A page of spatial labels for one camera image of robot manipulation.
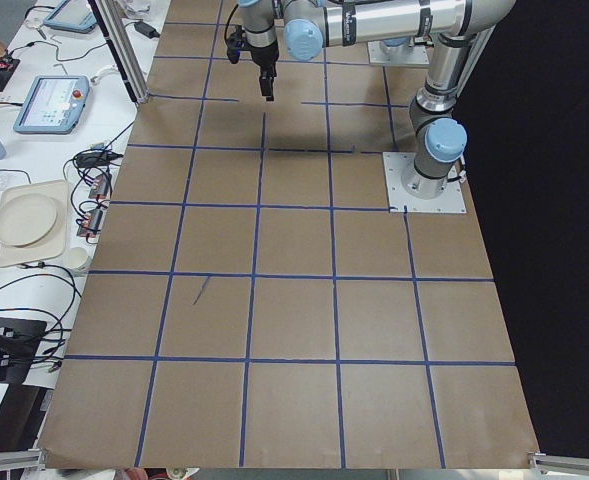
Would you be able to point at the aluminium frame post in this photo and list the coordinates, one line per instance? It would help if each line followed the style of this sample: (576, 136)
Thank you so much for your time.
(110, 23)

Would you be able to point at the far teach pendant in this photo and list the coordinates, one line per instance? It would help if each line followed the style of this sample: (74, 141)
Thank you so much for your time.
(71, 15)

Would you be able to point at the teach pendant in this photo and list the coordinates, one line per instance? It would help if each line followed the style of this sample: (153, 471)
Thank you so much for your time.
(53, 105)
(71, 15)

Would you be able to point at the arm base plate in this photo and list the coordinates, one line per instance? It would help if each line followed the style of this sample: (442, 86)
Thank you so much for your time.
(406, 55)
(410, 192)

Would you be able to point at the near teach pendant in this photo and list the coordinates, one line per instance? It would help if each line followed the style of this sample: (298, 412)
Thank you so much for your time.
(53, 105)

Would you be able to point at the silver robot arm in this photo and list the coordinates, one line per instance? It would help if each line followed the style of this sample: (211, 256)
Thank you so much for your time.
(454, 25)

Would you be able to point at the white paper cup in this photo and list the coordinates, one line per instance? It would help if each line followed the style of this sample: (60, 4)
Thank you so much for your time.
(77, 260)

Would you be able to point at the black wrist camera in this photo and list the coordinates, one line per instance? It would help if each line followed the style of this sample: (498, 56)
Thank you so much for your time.
(235, 44)

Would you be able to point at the beige tray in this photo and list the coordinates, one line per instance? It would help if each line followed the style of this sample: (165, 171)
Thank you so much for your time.
(52, 244)

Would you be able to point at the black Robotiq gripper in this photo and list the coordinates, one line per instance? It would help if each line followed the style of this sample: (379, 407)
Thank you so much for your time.
(265, 56)

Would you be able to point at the beige round plate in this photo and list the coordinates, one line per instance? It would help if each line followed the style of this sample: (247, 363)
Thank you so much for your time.
(26, 219)

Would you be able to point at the black power adapter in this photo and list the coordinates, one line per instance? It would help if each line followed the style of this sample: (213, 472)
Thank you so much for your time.
(146, 30)

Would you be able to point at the black camera stand base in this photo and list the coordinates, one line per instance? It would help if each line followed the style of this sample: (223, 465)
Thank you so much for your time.
(19, 341)

